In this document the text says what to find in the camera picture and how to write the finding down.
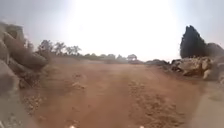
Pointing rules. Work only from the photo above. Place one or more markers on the row of distant trees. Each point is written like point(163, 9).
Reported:
point(86, 55)

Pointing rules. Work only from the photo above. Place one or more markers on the red dirt track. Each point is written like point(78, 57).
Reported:
point(106, 96)

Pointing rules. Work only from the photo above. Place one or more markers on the robot's own part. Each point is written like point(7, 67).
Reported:
point(72, 126)
point(141, 126)

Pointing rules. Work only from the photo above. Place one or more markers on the pale rock heap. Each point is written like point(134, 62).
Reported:
point(191, 66)

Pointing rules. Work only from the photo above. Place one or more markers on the dark tall tree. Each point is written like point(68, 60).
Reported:
point(192, 43)

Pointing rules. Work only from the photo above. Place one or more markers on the pile of grey boulders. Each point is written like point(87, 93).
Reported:
point(16, 56)

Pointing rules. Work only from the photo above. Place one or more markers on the grey bush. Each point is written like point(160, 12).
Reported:
point(215, 50)

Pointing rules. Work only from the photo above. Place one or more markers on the pale gravel strip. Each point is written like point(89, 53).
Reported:
point(10, 115)

